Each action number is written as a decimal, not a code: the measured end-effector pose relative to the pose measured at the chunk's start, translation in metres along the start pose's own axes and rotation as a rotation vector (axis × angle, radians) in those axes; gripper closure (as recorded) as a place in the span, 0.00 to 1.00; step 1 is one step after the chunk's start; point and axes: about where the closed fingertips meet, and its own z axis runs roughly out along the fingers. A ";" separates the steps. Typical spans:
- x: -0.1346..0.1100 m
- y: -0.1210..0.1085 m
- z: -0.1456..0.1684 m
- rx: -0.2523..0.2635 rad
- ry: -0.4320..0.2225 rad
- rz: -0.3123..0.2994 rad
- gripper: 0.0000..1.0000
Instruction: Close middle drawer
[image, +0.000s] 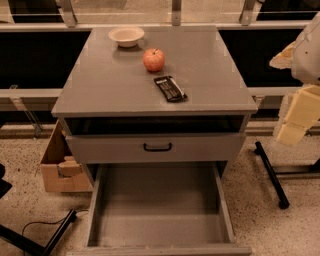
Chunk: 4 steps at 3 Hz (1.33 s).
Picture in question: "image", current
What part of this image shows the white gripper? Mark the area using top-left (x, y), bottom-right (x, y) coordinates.
top-left (275, 85), bottom-right (320, 146)

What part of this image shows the grey drawer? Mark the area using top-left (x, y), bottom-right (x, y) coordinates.
top-left (67, 162), bottom-right (252, 256)
top-left (66, 133), bottom-right (245, 164)

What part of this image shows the grey top drawer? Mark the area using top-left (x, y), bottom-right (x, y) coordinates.
top-left (66, 133), bottom-right (245, 164)

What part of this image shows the grey drawer cabinet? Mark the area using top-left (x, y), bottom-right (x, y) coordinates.
top-left (52, 26), bottom-right (257, 179)

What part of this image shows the black stand leg right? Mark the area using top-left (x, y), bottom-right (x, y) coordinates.
top-left (254, 141), bottom-right (320, 209)

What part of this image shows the black stand leg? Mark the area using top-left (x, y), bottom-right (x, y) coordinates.
top-left (254, 141), bottom-right (320, 209)
top-left (0, 209), bottom-right (77, 256)

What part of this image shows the black snack bar wrapper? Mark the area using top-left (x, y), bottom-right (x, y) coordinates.
top-left (154, 76), bottom-right (188, 102)

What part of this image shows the red apple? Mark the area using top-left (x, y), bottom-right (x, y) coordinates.
top-left (143, 48), bottom-right (165, 72)

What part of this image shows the white paper bowl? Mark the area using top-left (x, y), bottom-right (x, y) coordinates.
top-left (108, 26), bottom-right (145, 48)

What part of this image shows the brown cardboard box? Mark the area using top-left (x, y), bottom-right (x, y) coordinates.
top-left (40, 121), bottom-right (92, 192)

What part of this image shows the black chair edge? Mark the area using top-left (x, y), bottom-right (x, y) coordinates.
top-left (0, 164), bottom-right (12, 198)

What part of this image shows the black stand leg left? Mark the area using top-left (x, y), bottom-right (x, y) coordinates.
top-left (0, 209), bottom-right (77, 256)

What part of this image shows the black floor cable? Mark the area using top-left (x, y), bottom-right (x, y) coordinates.
top-left (21, 209), bottom-right (89, 238)

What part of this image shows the metal railing frame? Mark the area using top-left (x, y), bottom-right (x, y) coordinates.
top-left (0, 0), bottom-right (320, 138)

